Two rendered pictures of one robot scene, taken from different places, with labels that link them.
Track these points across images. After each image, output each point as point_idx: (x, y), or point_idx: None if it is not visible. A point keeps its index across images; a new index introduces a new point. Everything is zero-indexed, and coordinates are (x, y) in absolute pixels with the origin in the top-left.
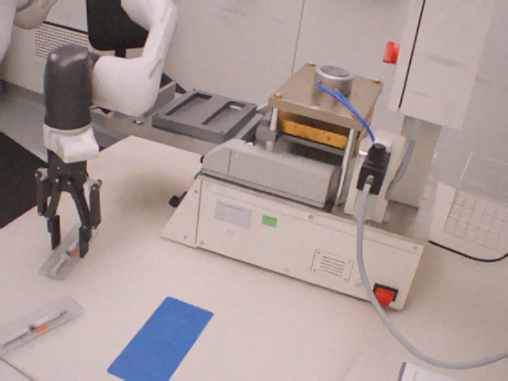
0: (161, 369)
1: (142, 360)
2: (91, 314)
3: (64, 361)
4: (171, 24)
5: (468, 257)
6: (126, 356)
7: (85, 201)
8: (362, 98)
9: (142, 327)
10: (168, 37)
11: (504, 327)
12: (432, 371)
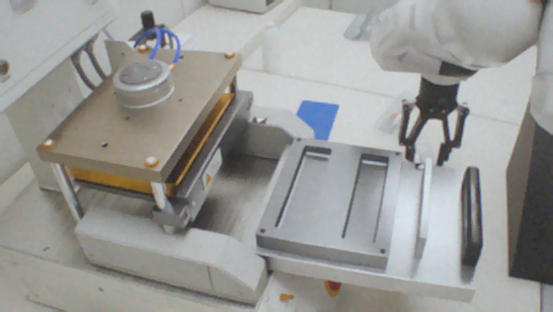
0: (305, 111)
1: (319, 114)
2: (370, 134)
3: (367, 105)
4: (391, 13)
5: None
6: (331, 114)
7: (416, 127)
8: (110, 87)
9: (329, 132)
10: (387, 19)
11: (25, 181)
12: None
